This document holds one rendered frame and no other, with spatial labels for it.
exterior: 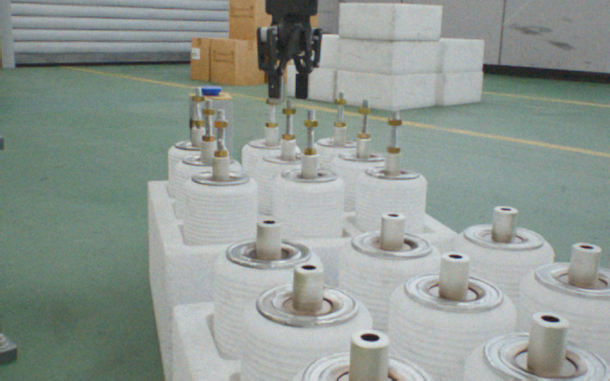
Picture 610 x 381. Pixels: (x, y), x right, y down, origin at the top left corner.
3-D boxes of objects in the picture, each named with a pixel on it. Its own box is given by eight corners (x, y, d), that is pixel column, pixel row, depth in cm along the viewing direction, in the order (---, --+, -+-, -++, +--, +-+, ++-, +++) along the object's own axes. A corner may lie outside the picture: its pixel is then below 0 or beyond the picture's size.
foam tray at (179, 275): (166, 394, 88) (165, 254, 84) (149, 280, 124) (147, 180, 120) (455, 362, 98) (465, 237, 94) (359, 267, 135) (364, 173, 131)
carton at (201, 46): (224, 77, 539) (224, 37, 533) (242, 80, 522) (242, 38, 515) (190, 78, 520) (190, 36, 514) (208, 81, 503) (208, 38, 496)
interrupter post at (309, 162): (298, 177, 95) (299, 152, 95) (315, 176, 96) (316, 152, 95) (302, 180, 93) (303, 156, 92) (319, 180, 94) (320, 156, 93)
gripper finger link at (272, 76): (272, 61, 100) (272, 97, 101) (260, 62, 98) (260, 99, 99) (281, 62, 99) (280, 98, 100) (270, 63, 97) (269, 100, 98)
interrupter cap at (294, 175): (275, 173, 97) (275, 168, 97) (328, 171, 99) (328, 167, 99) (288, 186, 90) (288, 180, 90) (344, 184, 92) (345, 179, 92)
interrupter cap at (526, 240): (488, 257, 65) (489, 249, 65) (448, 232, 72) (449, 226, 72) (560, 251, 67) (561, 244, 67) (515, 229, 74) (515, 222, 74)
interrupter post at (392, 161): (402, 178, 97) (404, 154, 96) (385, 178, 96) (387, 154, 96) (398, 174, 99) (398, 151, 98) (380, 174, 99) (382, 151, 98)
